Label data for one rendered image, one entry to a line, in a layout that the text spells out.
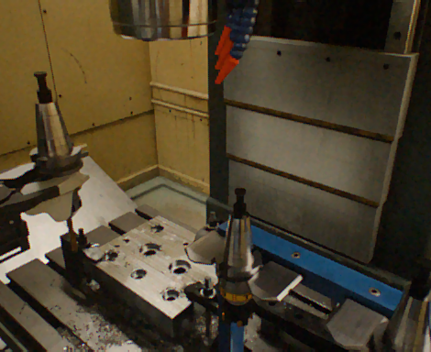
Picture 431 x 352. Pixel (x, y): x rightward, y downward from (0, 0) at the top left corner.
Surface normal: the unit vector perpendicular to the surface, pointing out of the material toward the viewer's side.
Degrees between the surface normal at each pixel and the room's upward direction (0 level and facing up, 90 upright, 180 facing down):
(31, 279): 0
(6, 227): 90
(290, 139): 90
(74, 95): 90
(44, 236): 24
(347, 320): 0
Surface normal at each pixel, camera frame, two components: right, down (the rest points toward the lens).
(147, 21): -0.15, 0.43
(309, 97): -0.61, 0.35
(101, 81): 0.76, 0.29
